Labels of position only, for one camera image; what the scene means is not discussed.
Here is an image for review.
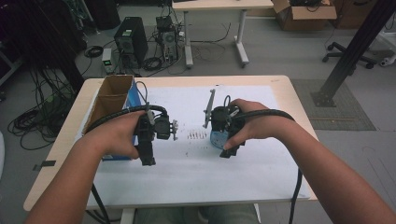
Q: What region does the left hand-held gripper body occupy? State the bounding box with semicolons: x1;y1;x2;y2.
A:
134;105;179;145

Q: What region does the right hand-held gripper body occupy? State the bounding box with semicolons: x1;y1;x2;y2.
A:
203;89;247;147

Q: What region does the light blue round cup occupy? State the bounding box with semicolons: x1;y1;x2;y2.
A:
209;129;232;150

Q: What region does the blue cardboard box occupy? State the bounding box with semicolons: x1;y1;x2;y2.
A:
81;74;143;161

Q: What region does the person's left hand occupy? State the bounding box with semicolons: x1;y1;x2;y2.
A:
83;109;148;161

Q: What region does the person's right hand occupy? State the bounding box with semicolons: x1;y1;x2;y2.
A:
222;98;295;151

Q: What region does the white table mat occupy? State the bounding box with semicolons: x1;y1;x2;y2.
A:
74;85;312;209

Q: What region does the white table leg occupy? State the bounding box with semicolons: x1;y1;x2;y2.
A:
120;207;137;224

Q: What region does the grey power supply unit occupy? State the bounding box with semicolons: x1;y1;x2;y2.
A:
101;48;115;75

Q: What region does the small open computer case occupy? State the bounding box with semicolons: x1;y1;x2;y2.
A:
155;15;180;64

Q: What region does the large black computer tower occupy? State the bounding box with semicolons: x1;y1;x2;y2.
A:
113;16;149;69

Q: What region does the black tape strip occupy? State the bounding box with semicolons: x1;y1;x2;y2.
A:
33;160;57;172

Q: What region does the grey floor mat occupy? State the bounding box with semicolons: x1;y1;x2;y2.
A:
290;78;377;132

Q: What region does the white-legged wooden desk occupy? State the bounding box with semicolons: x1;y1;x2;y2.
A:
171;0;276;69

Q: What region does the black bin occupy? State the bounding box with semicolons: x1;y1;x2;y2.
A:
83;0;121;31

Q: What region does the open brown cardboard box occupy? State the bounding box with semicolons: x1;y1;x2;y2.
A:
272;0;338;32

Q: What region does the black office chair base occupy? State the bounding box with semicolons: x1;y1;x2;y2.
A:
321;41;378;70

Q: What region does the large brown cardboard box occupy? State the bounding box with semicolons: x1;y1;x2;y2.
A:
329;0;379;30

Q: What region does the small white device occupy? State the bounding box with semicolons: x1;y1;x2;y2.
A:
378;54;396;68

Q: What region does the thin cable with grey plug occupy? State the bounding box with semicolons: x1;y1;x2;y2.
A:
135;80;156;127

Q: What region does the thin black looped cable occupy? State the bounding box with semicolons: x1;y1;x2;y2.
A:
222;94;241;119

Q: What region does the thick black left gripper cable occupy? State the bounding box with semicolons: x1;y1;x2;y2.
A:
83;105;170;224

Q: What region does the thick black gripper cable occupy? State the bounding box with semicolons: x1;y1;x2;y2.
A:
83;105;170;224
231;108;304;224

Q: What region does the thick black right gripper cable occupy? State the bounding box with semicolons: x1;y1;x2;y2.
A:
231;108;304;224

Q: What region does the small black cable coil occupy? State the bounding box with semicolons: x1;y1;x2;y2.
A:
83;45;105;59

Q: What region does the tangle of black floor cables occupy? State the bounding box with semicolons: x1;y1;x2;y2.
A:
7;66;78;151

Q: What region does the black metal stand post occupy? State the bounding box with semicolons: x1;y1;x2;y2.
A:
310;0;396;108

